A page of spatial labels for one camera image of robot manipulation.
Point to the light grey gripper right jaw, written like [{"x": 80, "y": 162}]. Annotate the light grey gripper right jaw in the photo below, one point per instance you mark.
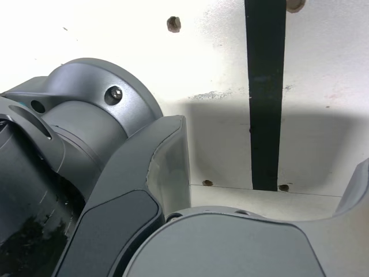
[{"x": 230, "y": 248}]

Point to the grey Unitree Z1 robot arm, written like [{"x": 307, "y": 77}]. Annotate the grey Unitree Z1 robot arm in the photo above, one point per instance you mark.
[{"x": 86, "y": 130}]

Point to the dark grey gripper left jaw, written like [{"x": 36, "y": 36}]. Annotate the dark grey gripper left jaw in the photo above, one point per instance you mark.
[{"x": 121, "y": 187}]

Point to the black tape strip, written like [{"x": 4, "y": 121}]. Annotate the black tape strip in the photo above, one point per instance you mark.
[{"x": 265, "y": 86}]

